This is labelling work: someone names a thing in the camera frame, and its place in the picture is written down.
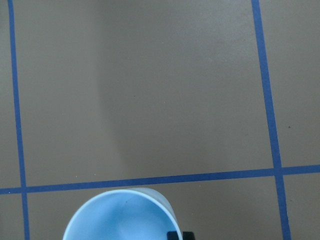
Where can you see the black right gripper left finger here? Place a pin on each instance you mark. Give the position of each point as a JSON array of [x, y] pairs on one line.
[[172, 235]]

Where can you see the blue cup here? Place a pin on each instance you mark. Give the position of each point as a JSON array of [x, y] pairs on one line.
[[138, 213]]

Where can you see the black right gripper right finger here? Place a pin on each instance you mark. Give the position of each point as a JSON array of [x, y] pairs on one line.
[[188, 235]]

